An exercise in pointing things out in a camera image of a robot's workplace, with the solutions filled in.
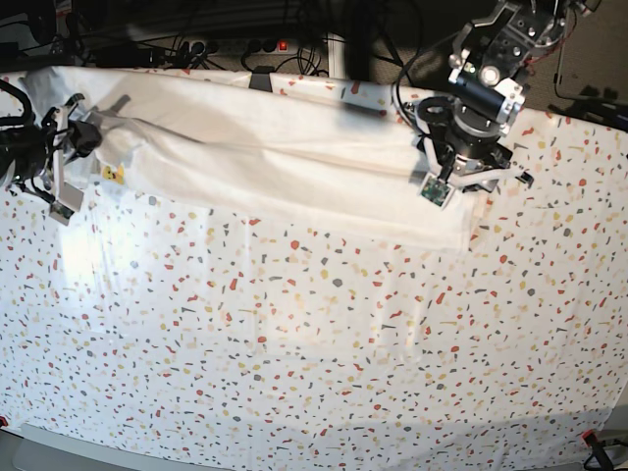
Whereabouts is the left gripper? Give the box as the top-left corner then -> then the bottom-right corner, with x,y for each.
414,68 -> 534,192

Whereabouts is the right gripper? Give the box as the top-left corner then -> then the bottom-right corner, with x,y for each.
1,93 -> 131,214

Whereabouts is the white printed T-shirt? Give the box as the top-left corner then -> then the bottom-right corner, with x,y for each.
22,67 -> 486,252

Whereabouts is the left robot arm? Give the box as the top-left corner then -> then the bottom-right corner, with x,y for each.
392,1 -> 599,205

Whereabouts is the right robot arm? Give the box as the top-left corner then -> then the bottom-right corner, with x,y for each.
1,80 -> 102,226

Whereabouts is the white metal stand leg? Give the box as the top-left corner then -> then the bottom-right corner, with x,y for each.
326,32 -> 346,79

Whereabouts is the terrazzo patterned tablecloth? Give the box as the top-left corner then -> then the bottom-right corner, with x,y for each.
1,76 -> 627,470

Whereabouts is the black table clamp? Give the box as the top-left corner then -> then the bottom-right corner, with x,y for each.
248,66 -> 275,92

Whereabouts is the red clamp bottom right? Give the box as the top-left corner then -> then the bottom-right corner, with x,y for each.
582,430 -> 614,471

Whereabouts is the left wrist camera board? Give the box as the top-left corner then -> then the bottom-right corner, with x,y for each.
419,174 -> 452,208

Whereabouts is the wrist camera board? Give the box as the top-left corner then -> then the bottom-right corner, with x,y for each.
49,203 -> 74,226
419,174 -> 452,208

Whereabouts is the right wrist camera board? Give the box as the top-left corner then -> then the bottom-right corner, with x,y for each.
49,203 -> 74,226

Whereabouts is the power strip with red switch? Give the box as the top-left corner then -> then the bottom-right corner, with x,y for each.
183,38 -> 299,56

